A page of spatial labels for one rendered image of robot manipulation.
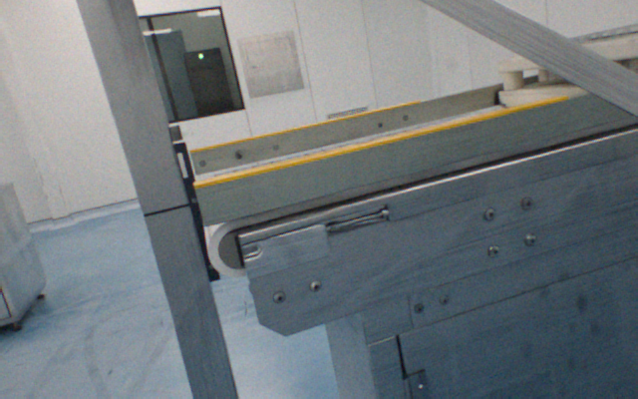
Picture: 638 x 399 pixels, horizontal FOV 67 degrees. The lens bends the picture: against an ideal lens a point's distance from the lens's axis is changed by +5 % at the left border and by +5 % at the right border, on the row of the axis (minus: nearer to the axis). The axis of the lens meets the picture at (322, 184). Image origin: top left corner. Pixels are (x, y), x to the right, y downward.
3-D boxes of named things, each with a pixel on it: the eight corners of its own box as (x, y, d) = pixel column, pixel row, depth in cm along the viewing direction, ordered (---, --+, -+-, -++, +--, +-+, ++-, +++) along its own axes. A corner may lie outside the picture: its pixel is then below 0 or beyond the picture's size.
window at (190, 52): (122, 133, 518) (87, 21, 492) (122, 133, 519) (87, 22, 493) (245, 109, 553) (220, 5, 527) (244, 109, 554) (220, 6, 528)
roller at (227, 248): (223, 276, 37) (213, 236, 37) (207, 206, 63) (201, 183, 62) (264, 263, 38) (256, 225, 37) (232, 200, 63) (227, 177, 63)
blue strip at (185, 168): (209, 282, 65) (172, 144, 60) (209, 281, 65) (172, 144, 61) (220, 279, 65) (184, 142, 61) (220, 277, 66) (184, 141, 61)
